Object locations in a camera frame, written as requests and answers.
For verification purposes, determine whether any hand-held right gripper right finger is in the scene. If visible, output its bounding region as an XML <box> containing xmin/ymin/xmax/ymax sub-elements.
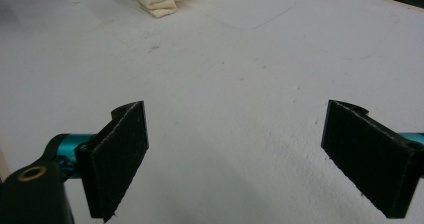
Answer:
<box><xmin>321</xmin><ymin>99</ymin><xmax>424</xmax><ymax>219</ymax></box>

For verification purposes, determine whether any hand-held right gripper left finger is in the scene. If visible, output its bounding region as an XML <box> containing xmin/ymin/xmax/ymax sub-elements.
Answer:
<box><xmin>74</xmin><ymin>100</ymin><xmax>150</xmax><ymax>224</ymax></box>

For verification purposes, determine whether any white foam mat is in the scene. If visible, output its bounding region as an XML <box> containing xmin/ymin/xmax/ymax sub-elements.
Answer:
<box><xmin>0</xmin><ymin>0</ymin><xmax>424</xmax><ymax>224</ymax></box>

